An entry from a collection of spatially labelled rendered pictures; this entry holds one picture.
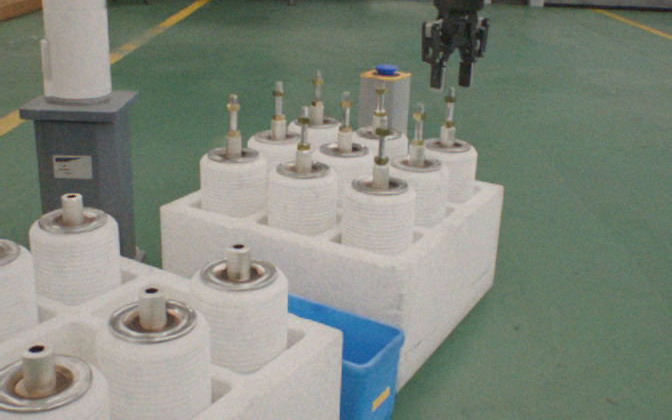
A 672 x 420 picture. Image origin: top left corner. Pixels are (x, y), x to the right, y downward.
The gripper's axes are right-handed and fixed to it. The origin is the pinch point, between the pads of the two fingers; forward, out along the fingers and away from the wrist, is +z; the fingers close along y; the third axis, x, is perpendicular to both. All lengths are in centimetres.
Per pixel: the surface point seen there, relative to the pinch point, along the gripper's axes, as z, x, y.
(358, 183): 10.1, 4.4, 24.7
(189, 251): 23.2, -16.4, 37.2
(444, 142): 9.5, 0.3, 1.1
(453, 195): 16.8, 4.0, 2.5
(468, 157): 11.0, 4.6, 0.5
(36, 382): 9, 22, 77
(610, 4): 32, -210, -476
